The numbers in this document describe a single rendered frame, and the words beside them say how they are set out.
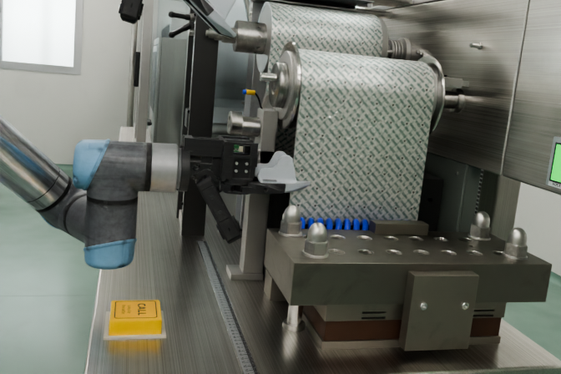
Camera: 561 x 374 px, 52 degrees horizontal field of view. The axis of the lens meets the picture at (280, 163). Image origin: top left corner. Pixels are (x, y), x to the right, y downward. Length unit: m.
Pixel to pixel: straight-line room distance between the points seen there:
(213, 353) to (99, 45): 5.78
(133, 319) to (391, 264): 0.36
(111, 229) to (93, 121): 5.63
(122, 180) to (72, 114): 5.65
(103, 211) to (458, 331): 0.54
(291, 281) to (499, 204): 0.63
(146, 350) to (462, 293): 0.43
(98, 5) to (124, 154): 5.63
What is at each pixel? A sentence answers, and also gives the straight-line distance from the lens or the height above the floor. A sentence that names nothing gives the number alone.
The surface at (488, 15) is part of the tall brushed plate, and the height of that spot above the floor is 1.40.
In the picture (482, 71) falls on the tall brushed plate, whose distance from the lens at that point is 1.06.
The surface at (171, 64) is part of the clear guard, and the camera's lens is 1.93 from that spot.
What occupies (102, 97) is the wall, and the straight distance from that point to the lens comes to 6.48.
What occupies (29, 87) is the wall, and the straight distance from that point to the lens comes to 6.54.
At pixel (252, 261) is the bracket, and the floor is 0.93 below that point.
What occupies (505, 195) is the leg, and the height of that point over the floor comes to 1.06.
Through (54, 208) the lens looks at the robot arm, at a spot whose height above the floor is 1.03.
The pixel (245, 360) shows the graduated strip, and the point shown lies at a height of 0.90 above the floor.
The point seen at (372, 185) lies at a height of 1.10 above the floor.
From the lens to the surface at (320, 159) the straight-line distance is 0.95.
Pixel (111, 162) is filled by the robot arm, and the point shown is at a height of 1.12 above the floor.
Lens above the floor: 1.28
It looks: 9 degrees down
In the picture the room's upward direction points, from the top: 5 degrees clockwise
